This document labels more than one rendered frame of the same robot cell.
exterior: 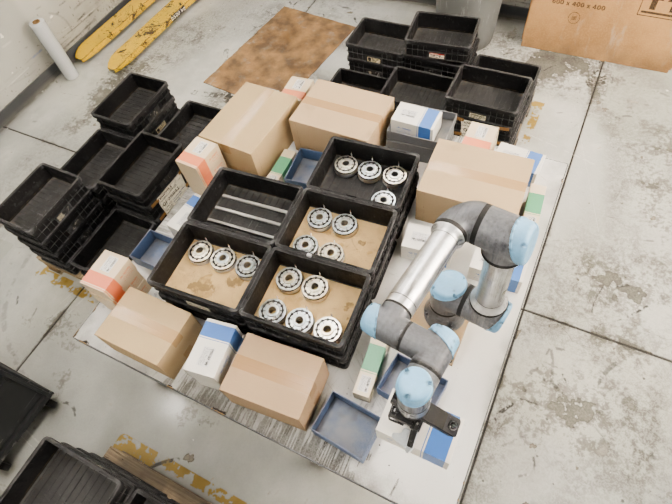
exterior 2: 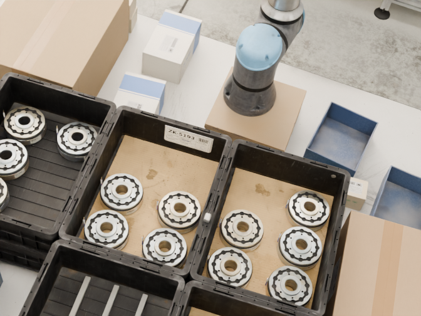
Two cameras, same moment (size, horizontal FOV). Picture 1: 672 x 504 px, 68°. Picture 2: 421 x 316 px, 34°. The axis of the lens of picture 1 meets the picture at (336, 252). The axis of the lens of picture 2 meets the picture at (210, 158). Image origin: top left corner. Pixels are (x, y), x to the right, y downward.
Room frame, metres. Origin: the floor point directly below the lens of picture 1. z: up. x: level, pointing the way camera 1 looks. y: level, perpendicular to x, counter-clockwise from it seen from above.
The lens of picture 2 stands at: (1.36, 0.82, 2.29)
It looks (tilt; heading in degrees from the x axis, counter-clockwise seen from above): 54 degrees down; 245
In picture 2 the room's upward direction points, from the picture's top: 11 degrees clockwise
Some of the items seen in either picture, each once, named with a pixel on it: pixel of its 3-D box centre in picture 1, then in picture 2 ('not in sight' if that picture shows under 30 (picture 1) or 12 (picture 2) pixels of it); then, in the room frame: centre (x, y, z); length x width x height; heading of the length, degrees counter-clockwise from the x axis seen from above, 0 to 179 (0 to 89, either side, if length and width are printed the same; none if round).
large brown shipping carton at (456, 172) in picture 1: (473, 190); (54, 45); (1.24, -0.62, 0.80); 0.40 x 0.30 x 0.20; 56
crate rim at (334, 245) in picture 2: (305, 295); (274, 223); (0.85, 0.14, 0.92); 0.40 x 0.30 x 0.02; 58
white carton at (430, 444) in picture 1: (419, 428); not in sight; (0.29, -0.12, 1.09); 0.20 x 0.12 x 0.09; 54
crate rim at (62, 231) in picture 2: (336, 229); (150, 186); (1.11, -0.02, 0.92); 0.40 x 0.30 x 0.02; 58
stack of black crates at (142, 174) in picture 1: (156, 188); not in sight; (2.03, 0.94, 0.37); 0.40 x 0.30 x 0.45; 144
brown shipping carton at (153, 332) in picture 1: (151, 332); not in sight; (0.90, 0.76, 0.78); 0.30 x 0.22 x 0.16; 54
